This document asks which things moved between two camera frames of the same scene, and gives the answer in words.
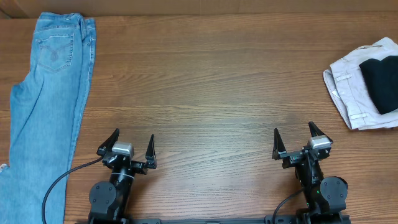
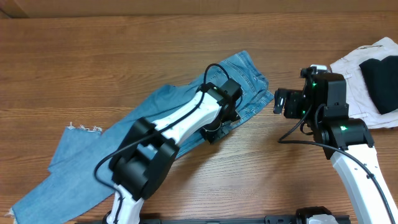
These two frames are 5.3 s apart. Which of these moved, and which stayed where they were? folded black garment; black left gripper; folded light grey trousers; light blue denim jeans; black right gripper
Moved: black right gripper; light blue denim jeans; black left gripper
Stayed: folded light grey trousers; folded black garment
